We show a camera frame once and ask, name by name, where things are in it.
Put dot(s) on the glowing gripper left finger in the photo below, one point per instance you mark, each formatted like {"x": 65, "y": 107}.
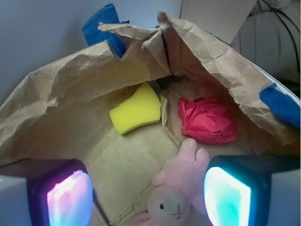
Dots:
{"x": 60, "y": 193}

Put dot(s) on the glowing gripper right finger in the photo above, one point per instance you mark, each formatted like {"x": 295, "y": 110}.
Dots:
{"x": 237, "y": 190}

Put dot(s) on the pink plush bunny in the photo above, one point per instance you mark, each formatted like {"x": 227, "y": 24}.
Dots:
{"x": 179, "y": 186}

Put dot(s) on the red paper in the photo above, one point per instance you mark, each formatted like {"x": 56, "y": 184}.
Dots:
{"x": 207, "y": 120}

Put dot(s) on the blue tape top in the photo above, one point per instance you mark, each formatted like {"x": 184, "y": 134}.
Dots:
{"x": 282, "y": 105}

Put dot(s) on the yellow sponge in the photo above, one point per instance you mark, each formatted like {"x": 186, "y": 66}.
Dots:
{"x": 142, "y": 108}

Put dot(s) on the cardboard sheet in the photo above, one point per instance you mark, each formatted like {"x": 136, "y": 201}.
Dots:
{"x": 221, "y": 18}

